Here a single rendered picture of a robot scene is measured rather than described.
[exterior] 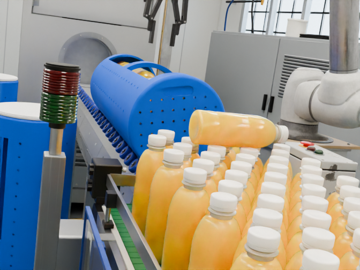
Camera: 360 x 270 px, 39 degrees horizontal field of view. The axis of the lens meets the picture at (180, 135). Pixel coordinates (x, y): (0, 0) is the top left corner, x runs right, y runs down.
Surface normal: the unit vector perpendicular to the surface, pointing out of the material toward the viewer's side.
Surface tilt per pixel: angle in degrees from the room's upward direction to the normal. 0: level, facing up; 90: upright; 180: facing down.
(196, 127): 89
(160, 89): 90
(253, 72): 90
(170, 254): 90
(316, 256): 0
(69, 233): 0
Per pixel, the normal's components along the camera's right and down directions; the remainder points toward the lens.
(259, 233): 0.13, -0.97
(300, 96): -0.79, -0.04
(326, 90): -0.87, 0.17
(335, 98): -0.73, 0.19
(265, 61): -0.90, -0.04
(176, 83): 0.29, 0.21
